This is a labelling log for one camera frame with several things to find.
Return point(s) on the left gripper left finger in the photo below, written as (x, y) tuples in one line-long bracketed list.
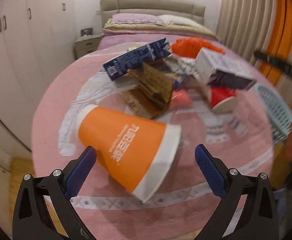
[(31, 218)]

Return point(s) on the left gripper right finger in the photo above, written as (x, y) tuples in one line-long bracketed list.
[(259, 218)]

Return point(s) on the red paper cup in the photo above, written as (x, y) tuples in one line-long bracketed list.
[(221, 100)]

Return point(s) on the pink plastic pouch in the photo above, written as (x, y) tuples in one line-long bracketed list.
[(180, 99)]

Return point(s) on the orange paper cup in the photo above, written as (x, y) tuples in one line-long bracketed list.
[(136, 152)]

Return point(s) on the light blue plastic basket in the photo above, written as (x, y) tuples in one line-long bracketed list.
[(277, 111)]

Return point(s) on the beige curtain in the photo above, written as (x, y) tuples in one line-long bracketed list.
[(245, 26)]

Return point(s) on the pink elephant blanket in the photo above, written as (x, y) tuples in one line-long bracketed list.
[(184, 202)]

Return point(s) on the white purple carton box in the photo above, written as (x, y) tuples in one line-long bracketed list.
[(218, 70)]

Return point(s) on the orange plastic bag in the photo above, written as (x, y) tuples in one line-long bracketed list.
[(190, 47)]

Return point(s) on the heart pattern white paper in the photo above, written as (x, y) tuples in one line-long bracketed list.
[(180, 65)]

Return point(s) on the small blue snack box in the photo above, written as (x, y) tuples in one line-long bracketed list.
[(179, 81)]

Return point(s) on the white patterned pillow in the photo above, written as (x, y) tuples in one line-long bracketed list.
[(178, 20)]

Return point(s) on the blue milk carton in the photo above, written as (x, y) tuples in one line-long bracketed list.
[(119, 66)]

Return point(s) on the brown paper bag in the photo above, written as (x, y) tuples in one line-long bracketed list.
[(152, 94)]

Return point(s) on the beige padded headboard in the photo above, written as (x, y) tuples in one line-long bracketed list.
[(181, 8)]

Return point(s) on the beige nightstand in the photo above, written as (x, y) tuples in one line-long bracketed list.
[(87, 44)]

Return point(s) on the purple pillow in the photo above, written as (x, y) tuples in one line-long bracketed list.
[(131, 18)]

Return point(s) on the folded beige quilt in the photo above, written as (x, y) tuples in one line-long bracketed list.
[(171, 29)]

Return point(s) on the white wardrobe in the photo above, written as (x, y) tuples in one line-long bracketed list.
[(36, 44)]

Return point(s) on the purple bed sheet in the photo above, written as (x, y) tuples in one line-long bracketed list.
[(115, 37)]

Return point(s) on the small picture frame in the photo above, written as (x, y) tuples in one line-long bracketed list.
[(86, 32)]

